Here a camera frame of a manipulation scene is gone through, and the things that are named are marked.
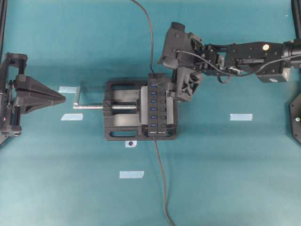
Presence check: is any black multi-port USB hub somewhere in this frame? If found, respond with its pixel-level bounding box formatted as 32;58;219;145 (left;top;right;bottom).
148;73;167;137

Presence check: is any blue tape left middle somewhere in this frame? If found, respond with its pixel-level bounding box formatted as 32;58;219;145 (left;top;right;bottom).
61;113;83;121

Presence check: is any white sticker dark dot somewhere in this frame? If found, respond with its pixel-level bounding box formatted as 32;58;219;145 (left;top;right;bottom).
125;140;137;148

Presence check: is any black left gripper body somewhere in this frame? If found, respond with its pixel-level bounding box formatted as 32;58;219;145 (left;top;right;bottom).
14;74;66;114

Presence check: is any blue tape bottom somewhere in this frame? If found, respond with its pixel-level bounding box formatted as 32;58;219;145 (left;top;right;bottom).
119;170;144;179

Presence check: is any black bench vise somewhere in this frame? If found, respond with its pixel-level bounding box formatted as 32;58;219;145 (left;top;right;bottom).
103;80;178;141

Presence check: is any black right frame post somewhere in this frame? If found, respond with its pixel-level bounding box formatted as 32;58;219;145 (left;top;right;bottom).
291;0;301;39

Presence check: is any blue tape right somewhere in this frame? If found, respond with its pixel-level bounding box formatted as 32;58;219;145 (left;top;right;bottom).
230;113;253;121

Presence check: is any silver vise crank handle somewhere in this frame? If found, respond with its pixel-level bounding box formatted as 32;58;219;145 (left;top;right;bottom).
73;86;103;110

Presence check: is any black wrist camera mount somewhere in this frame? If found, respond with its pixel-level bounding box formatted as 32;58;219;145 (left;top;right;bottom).
175;67;203;102

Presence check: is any blue tape near handle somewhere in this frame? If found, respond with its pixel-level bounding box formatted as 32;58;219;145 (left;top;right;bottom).
58;86;77;94

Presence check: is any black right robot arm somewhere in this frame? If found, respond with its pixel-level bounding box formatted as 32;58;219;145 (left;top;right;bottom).
158;22;301;82

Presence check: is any black left frame post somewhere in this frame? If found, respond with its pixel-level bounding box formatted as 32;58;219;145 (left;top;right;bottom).
0;0;8;57

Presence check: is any black frame post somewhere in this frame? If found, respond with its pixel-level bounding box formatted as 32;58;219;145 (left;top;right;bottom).
0;0;8;57
291;0;301;39

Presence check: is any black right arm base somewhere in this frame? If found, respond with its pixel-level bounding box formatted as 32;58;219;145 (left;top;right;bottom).
289;94;301;144

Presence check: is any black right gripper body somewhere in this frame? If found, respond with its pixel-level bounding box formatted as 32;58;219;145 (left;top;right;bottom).
158;22;203;70

